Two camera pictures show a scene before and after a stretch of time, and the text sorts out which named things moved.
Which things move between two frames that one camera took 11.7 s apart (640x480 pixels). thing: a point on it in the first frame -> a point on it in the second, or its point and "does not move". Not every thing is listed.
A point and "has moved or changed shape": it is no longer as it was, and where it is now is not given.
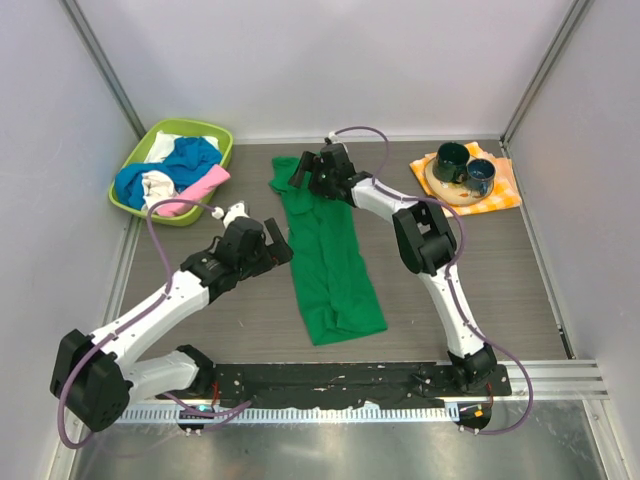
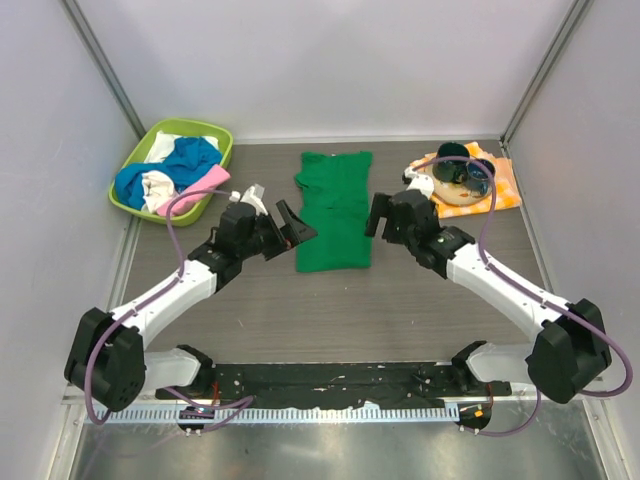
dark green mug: [451, 162] does not move
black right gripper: [310, 163] -> [380, 209]
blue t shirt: [191, 155] does not move
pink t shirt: [199, 191] does not move
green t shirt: [336, 290] has moved or changed shape
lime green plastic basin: [190, 211] -> [197, 128]
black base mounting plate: [347, 385] does not move
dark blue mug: [480, 175] does not move
